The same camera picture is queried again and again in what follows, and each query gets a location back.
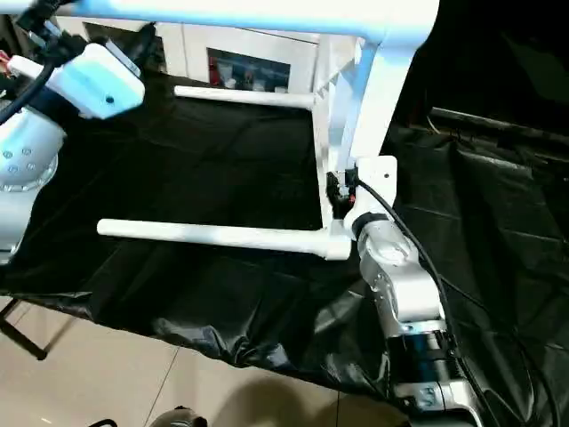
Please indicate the dark robot foot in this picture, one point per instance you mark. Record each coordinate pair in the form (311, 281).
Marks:
(180, 418)

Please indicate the white plastic table top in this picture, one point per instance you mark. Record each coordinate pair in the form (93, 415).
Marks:
(378, 111)

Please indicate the black glossy mat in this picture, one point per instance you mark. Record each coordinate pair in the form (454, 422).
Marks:
(200, 169)

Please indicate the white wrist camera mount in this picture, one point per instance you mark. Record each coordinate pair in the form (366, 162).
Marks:
(378, 178)
(98, 84)

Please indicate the black folding stand frame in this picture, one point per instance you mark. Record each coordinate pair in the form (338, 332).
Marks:
(22, 338)

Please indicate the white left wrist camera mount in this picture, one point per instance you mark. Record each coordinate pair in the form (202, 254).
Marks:
(98, 84)

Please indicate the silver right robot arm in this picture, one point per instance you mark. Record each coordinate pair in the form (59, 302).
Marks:
(400, 284)

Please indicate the red patterned cloth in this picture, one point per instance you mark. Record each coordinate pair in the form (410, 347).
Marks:
(3, 57)

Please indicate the white cabinet with glass doors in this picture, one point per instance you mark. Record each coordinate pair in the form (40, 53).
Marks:
(249, 58)

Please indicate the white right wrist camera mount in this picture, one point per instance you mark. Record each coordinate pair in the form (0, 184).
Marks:
(378, 178)

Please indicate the long black bar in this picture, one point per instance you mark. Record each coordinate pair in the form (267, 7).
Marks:
(511, 122)

